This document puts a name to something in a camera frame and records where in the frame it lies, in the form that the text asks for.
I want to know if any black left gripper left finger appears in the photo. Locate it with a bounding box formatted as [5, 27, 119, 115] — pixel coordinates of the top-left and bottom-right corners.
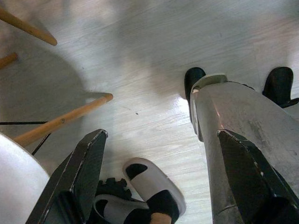
[25, 128, 108, 224]

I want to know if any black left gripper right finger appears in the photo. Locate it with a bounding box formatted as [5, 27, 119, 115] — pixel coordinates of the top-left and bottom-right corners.
[216, 129, 299, 224]

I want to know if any black metal chair strut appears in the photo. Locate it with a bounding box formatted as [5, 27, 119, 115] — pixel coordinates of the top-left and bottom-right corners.
[31, 133, 52, 156]
[0, 120, 49, 126]

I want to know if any white plastic chair seat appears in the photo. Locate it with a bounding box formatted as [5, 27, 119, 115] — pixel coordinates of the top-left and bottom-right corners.
[0, 133, 51, 224]

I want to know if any wooden chair leg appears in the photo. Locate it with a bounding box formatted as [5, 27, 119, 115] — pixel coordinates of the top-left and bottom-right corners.
[13, 92, 114, 147]
[0, 52, 19, 70]
[0, 7, 58, 46]

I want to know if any white and black slipper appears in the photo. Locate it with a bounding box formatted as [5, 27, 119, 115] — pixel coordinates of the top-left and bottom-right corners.
[122, 157, 187, 223]
[93, 193, 150, 224]

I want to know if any person's foot in black sock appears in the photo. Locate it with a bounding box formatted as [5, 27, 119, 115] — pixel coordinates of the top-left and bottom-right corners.
[125, 163, 181, 224]
[95, 199, 153, 224]

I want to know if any black robot right foot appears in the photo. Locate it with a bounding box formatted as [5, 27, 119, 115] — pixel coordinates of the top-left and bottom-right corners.
[262, 66, 299, 108]

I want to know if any black robot foot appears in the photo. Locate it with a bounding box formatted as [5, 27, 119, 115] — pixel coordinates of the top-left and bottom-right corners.
[184, 67, 206, 101]
[262, 66, 299, 108]

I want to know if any black robot left foot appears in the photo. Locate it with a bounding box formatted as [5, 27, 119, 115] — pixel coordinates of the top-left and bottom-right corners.
[184, 67, 206, 101]

